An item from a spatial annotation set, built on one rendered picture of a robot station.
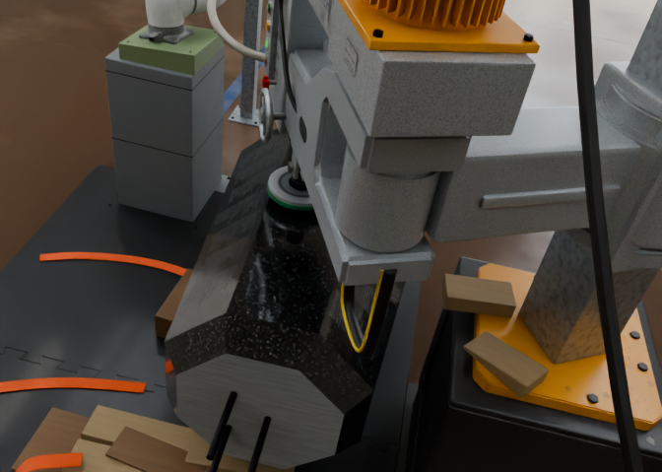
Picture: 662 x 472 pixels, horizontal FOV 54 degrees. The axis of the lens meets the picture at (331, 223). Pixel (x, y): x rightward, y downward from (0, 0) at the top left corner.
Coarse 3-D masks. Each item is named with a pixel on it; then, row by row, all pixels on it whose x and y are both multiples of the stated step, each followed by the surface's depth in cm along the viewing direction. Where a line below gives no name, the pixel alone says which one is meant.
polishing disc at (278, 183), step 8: (280, 168) 213; (272, 176) 209; (280, 176) 210; (288, 176) 210; (272, 184) 206; (280, 184) 206; (288, 184) 207; (272, 192) 203; (280, 192) 203; (288, 192) 203; (296, 192) 204; (304, 192) 204; (280, 200) 202; (288, 200) 200; (296, 200) 201; (304, 200) 201
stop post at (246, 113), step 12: (252, 0) 360; (252, 12) 365; (252, 24) 369; (252, 36) 373; (252, 48) 378; (252, 60) 382; (252, 72) 387; (252, 84) 392; (252, 96) 397; (240, 108) 404; (252, 108) 402; (240, 120) 404; (252, 120) 406
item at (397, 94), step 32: (320, 0) 131; (352, 32) 107; (352, 64) 107; (384, 64) 93; (416, 64) 94; (448, 64) 96; (480, 64) 97; (512, 64) 98; (352, 96) 108; (384, 96) 96; (416, 96) 98; (448, 96) 99; (480, 96) 100; (512, 96) 102; (384, 128) 100; (416, 128) 102; (448, 128) 103; (480, 128) 104; (512, 128) 106
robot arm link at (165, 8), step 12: (156, 0) 270; (168, 0) 270; (180, 0) 274; (192, 0) 278; (156, 12) 272; (168, 12) 273; (180, 12) 277; (156, 24) 276; (168, 24) 276; (180, 24) 280
